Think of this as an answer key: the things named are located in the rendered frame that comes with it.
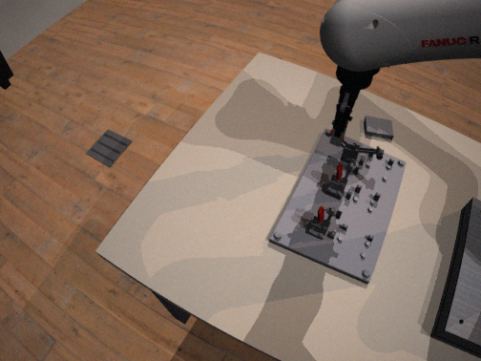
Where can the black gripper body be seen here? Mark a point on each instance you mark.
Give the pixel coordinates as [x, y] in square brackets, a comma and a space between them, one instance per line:
[352, 82]

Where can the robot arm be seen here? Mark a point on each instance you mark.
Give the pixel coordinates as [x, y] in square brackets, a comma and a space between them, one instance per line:
[365, 35]

